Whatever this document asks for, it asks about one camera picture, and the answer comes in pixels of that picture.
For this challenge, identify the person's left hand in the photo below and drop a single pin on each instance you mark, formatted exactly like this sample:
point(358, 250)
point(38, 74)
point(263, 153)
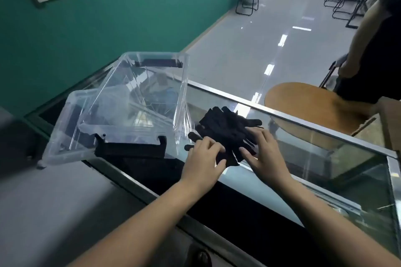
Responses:
point(203, 163)

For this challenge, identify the person's right hand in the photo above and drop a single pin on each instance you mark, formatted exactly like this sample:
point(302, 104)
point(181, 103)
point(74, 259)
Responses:
point(269, 160)

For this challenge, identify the clear plastic box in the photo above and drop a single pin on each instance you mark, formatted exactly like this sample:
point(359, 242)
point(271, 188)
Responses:
point(131, 94)

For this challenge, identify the clear plastic lid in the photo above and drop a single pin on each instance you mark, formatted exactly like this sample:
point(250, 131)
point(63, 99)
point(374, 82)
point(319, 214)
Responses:
point(62, 132)

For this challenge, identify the person's right forearm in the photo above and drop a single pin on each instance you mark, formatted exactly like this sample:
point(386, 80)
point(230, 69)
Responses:
point(329, 229)

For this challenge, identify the person's left forearm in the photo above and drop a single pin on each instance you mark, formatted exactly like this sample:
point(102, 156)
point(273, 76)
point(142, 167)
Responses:
point(141, 229)

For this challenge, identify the glass display case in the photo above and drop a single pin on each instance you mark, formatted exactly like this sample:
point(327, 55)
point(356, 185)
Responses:
point(238, 213)

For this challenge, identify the round wooden table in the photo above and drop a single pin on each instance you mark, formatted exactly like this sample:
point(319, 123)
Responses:
point(300, 101)

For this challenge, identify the black chair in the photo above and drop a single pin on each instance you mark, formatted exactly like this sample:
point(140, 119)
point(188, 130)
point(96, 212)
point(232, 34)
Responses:
point(327, 76)

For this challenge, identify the small white round object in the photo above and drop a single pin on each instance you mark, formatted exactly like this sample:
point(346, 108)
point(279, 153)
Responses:
point(42, 165)

